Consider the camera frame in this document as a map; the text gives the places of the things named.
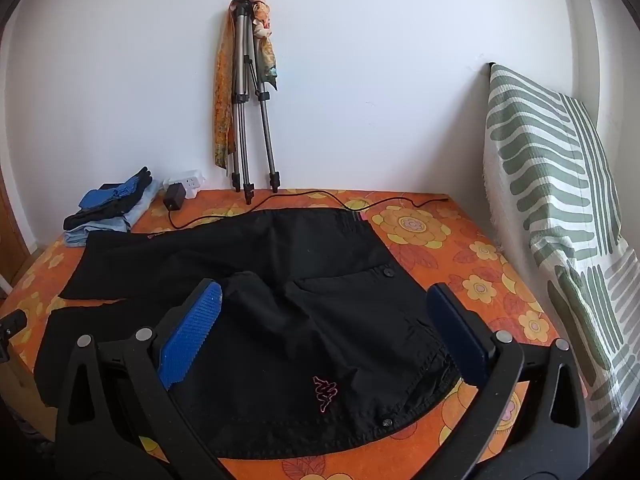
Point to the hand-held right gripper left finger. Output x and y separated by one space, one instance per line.
192 335

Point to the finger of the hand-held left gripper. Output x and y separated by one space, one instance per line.
12 322

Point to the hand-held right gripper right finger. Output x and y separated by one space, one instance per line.
457 335

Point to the black pants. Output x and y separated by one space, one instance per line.
300 260

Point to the orange floral bed sheet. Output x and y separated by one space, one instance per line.
450 260

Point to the wooden door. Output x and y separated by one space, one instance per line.
10 240

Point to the folded light blue jeans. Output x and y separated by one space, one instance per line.
80 237

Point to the folded black cloth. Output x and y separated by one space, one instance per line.
95 217

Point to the black power adapter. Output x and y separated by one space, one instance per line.
174 199

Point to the blue knit cloth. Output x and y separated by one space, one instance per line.
100 199

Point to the white power strip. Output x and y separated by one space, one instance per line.
191 181

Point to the green striped white pillow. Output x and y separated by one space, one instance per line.
540 160

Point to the silver tripod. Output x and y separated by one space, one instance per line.
243 110

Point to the orange patterned scarf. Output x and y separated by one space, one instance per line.
223 85

